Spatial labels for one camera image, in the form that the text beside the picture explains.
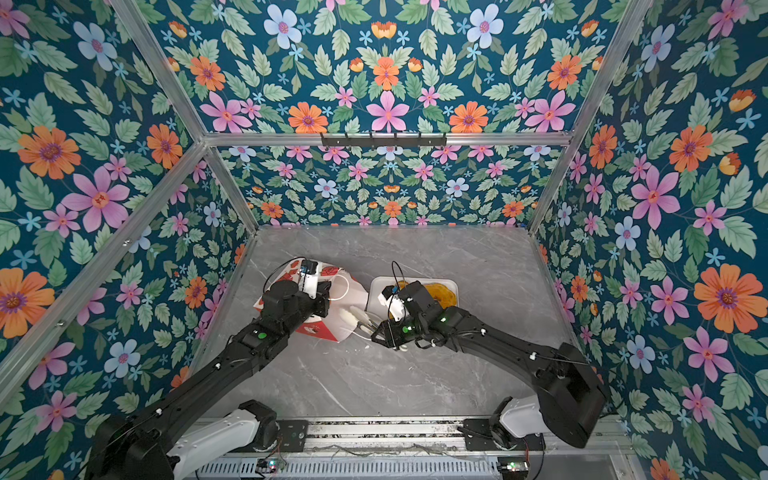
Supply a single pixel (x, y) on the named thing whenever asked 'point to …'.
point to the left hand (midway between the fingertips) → (333, 276)
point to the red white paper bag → (292, 273)
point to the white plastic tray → (377, 286)
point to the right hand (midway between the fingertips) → (376, 334)
